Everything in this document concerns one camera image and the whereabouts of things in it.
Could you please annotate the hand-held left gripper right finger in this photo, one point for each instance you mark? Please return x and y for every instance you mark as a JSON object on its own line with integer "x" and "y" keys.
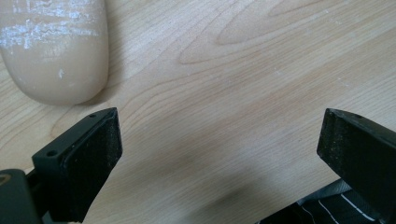
{"x": 358, "y": 155}

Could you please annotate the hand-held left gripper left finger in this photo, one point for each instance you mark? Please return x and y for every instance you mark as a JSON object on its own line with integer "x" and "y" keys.
{"x": 84, "y": 168}

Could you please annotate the dark striped cloth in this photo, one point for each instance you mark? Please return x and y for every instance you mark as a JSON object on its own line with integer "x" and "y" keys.
{"x": 323, "y": 208}

